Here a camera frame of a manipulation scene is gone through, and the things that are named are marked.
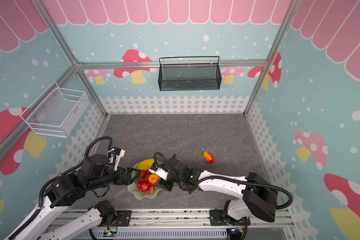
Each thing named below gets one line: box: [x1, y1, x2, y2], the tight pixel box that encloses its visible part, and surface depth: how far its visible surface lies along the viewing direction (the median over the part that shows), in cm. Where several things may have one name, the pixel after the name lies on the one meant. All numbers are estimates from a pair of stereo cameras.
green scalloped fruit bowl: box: [127, 163, 163, 200], surface depth 79 cm
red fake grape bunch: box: [135, 170, 156, 193], surface depth 82 cm
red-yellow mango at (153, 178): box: [148, 173, 161, 184], surface depth 73 cm
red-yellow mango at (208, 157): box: [203, 151, 215, 164], surface depth 94 cm
